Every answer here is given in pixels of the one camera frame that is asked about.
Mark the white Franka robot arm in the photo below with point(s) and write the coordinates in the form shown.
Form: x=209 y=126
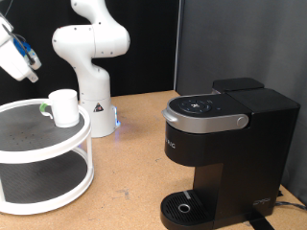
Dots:
x=94 y=80

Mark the black Keurig coffee machine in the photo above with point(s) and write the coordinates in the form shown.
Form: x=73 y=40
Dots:
x=236 y=153

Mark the water tank with black lid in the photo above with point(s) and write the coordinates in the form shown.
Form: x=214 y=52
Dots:
x=238 y=83

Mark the white two-tier turntable shelf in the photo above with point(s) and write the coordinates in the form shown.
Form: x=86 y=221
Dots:
x=41 y=153

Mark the black tape strip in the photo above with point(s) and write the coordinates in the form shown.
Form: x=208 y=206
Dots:
x=259 y=222

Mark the black curtain backdrop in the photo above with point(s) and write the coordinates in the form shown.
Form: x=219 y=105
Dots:
x=150 y=48

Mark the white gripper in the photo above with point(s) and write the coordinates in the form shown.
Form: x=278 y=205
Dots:
x=14 y=64

